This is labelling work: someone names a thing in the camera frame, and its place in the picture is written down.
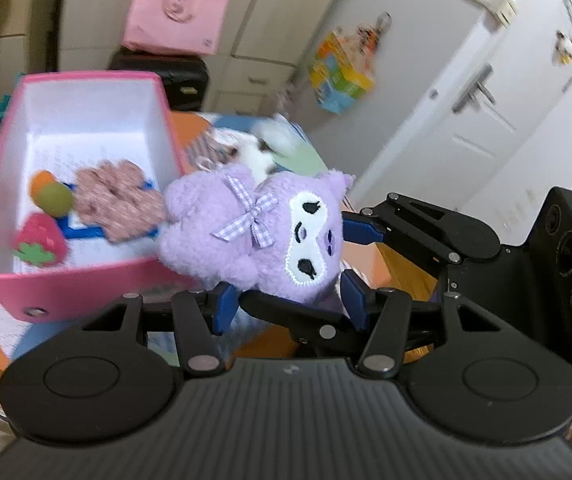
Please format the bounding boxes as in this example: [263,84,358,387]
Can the pink strawberry plush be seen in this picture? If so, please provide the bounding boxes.
[13,212,68,269]

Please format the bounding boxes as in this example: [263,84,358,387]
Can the grey wooden wardrobe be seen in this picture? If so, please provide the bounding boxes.
[58,0,333,115]

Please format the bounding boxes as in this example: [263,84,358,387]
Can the purple plush toy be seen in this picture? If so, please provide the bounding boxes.
[158,164,354,304]

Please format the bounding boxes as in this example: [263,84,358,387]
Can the pink tote bag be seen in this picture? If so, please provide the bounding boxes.
[121,0,228,55]

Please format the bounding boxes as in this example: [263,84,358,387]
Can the white brown plush dog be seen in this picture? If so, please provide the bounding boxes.
[234,116,301,185]

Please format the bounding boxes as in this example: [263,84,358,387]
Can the black suitcase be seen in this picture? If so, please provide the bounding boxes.
[108,47,210,112]

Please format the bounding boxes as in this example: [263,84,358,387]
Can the blue wet wipes pack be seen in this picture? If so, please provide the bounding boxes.
[54,180,159,240]

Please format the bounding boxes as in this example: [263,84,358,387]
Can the colourful paper gift bag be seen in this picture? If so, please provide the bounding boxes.
[309,26,378,114]

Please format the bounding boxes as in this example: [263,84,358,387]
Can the silver door handle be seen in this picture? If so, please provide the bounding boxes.
[452,63,496,114]

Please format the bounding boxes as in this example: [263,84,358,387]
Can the white door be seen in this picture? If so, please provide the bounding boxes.
[347,0,572,248]

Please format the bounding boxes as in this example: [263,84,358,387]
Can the printed paper sheet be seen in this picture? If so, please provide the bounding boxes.
[16,134,149,272]

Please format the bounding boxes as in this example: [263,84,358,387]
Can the orange plush fruit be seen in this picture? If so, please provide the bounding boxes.
[30,170,57,202]

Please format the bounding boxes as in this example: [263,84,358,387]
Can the pink cardboard box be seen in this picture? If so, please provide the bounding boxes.
[0,70,186,323]

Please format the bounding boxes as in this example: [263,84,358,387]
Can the green plush mango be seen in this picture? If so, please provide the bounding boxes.
[33,181,74,218]

